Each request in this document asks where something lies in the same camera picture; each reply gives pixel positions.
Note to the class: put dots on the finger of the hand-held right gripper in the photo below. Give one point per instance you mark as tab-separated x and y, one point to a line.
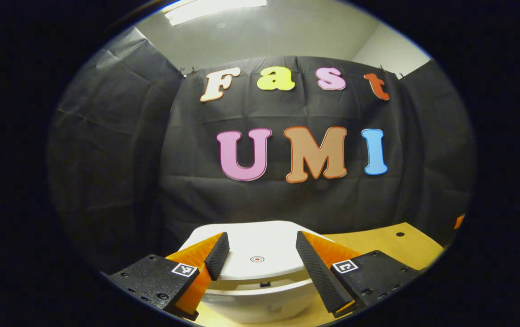
459	220

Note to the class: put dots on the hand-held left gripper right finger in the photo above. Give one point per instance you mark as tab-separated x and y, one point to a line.
316	272

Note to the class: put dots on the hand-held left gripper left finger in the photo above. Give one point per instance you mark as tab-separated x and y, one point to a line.
218	256

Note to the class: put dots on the white desktop garbage bin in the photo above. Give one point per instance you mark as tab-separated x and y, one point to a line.
260	245

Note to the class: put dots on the black backdrop cloth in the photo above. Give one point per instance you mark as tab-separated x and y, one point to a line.
119	159

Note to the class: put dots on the ceiling light panel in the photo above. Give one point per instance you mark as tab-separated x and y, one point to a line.
214	9

